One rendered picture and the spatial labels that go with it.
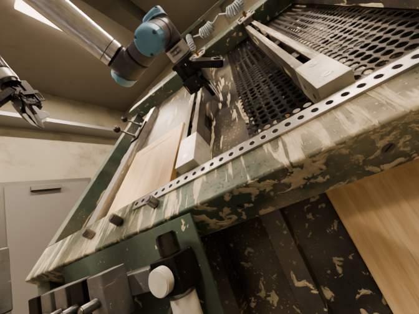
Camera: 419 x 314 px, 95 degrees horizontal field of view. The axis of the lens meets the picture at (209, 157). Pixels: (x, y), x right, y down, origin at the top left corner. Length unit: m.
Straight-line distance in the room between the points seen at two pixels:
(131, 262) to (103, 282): 0.11
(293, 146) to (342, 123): 0.08
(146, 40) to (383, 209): 0.71
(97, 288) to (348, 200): 0.58
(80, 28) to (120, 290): 0.63
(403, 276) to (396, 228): 0.10
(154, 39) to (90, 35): 0.18
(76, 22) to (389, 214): 0.90
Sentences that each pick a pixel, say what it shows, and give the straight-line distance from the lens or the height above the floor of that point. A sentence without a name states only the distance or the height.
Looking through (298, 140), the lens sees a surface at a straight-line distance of 0.37.
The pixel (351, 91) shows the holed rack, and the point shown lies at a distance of 0.42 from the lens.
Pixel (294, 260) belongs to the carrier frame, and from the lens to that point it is 0.59.
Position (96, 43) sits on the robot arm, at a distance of 0.68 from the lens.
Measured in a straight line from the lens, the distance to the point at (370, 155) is 0.39.
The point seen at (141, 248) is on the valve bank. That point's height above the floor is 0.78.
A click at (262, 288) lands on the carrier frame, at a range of 0.71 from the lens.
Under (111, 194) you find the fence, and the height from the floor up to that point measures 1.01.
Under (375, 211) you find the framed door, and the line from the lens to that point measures 0.61.
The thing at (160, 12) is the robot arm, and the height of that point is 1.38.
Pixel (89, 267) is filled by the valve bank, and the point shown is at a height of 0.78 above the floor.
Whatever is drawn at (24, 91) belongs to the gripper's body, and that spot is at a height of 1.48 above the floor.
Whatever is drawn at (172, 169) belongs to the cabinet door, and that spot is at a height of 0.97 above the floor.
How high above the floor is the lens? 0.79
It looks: 16 degrees up
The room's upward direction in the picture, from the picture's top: 22 degrees counter-clockwise
